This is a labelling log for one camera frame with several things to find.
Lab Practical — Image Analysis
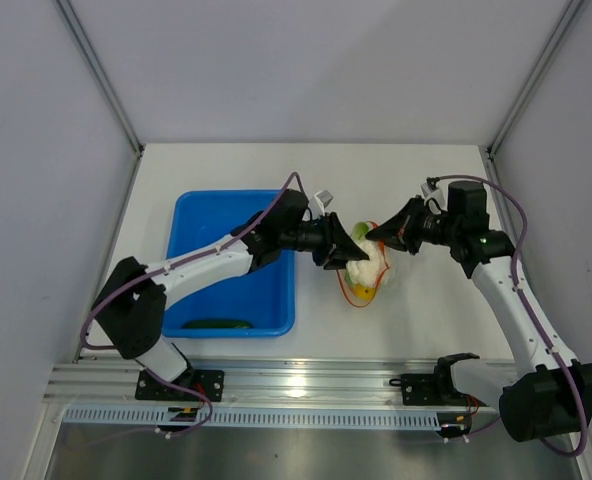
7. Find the aluminium frame post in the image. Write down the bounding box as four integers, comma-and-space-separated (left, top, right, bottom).
53, 0, 144, 156
486, 0, 590, 161

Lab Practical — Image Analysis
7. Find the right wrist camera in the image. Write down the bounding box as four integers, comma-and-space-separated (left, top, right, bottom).
421, 177, 446, 208

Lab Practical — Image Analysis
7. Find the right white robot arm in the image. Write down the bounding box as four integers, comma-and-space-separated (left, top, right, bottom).
366, 175, 592, 457

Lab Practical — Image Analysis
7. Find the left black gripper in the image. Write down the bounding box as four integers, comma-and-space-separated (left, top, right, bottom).
279, 212, 368, 270

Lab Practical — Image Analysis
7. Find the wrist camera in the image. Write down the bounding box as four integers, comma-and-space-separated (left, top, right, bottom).
421, 177, 446, 208
309, 190, 333, 217

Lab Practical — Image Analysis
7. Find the clear zip bag orange zipper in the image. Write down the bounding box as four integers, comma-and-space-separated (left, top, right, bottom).
337, 221, 395, 308

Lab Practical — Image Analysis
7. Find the yellow orange mango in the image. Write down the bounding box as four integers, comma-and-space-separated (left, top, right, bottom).
351, 284, 377, 302

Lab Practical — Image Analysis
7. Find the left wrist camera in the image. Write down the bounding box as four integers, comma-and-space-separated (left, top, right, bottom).
309, 190, 333, 217

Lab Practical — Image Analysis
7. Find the blue plastic bin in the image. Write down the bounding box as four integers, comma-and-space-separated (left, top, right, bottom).
163, 190, 295, 338

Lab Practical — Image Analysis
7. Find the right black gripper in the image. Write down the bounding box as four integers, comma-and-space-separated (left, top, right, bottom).
365, 196, 459, 256

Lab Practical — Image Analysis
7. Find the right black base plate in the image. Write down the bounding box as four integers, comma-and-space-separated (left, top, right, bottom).
388, 373, 469, 407

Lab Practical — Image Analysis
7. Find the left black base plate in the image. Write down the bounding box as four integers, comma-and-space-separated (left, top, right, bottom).
135, 370, 225, 402

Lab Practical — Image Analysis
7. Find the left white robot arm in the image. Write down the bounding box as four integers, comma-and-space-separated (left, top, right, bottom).
88, 188, 368, 400

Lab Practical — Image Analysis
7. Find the white slotted cable duct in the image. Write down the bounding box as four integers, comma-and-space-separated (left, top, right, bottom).
63, 404, 441, 432

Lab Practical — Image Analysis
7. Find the aluminium front rail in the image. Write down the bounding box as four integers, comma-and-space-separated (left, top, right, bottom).
43, 355, 435, 410

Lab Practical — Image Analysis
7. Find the left aluminium frame post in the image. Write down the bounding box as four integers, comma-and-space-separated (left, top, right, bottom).
53, 0, 144, 156

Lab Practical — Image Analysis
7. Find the white cauliflower with leaves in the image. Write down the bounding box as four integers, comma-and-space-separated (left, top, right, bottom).
346, 221, 386, 288

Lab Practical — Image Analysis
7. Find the right aluminium frame post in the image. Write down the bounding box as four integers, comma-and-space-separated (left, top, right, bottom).
486, 0, 590, 161

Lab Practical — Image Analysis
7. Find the dark green cucumber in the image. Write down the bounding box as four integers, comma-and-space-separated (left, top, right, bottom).
182, 318, 253, 329

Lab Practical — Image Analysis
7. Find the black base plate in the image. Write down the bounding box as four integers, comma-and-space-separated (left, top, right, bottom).
135, 370, 225, 402
388, 373, 469, 407

